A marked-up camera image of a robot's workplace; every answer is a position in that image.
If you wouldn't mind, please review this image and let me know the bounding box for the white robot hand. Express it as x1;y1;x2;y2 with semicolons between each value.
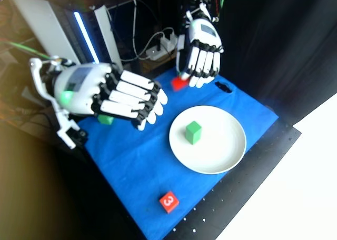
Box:
52;62;169;132
175;9;224;88

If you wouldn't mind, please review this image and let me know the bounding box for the red rectangular block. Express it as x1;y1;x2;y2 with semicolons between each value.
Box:
171;76;189;92

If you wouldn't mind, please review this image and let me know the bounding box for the green cube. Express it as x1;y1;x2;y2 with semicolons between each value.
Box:
185;121;203;145
97;114;114;126

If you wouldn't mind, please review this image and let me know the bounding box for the white round plate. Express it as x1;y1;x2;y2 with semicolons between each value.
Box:
168;105;247;175

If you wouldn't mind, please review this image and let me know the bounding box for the white power strip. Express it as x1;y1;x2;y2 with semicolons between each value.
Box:
145;33;179;61

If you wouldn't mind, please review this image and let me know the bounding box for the white computer tower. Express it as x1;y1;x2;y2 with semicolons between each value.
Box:
7;0;124;67

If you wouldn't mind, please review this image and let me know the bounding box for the blue cloth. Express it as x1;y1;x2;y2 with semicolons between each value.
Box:
77;66;280;240

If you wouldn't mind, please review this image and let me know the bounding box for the red cube with number three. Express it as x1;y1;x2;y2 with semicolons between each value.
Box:
158;191;180;214

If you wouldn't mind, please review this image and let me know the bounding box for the green cable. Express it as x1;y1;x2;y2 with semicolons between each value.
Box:
0;38;52;61

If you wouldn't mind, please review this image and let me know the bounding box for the white cable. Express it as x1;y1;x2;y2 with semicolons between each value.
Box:
125;0;148;62

